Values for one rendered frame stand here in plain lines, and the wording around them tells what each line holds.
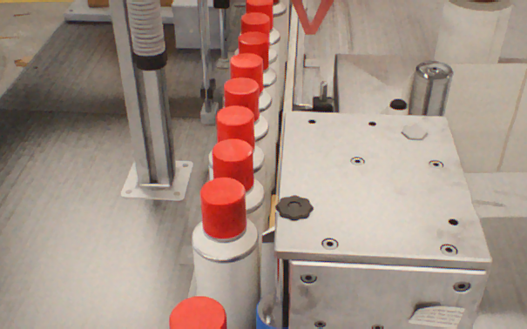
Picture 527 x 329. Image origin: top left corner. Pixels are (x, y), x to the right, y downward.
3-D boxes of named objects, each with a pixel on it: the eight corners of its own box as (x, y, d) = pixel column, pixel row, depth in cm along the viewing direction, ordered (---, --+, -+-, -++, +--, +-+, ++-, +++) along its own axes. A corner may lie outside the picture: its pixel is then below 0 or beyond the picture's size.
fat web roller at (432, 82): (430, 219, 72) (461, 79, 61) (391, 218, 72) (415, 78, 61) (424, 195, 76) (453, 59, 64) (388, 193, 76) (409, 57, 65)
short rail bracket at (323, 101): (329, 157, 91) (334, 86, 83) (309, 156, 91) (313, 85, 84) (328, 144, 93) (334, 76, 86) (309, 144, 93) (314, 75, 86)
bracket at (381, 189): (490, 271, 31) (495, 258, 30) (271, 259, 31) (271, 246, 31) (445, 125, 41) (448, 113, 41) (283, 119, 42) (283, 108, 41)
